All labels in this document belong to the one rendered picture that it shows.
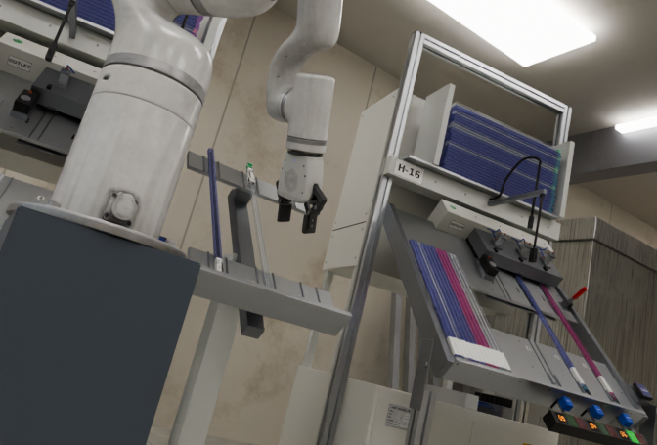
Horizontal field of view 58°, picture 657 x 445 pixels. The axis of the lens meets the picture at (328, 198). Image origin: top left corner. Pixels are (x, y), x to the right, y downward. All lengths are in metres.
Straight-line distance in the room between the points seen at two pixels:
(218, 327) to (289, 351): 3.34
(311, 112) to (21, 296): 0.75
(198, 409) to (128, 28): 0.89
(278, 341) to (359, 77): 2.35
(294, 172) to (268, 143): 3.44
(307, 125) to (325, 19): 0.21
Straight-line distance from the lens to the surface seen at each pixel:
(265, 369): 4.61
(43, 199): 1.40
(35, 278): 0.59
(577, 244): 4.72
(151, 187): 0.65
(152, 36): 0.70
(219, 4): 0.75
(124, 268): 0.61
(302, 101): 1.21
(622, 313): 4.91
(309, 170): 1.21
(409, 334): 4.80
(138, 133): 0.66
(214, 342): 1.37
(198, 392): 1.37
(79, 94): 1.73
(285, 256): 4.64
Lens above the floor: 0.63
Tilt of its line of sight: 16 degrees up
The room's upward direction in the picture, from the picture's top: 14 degrees clockwise
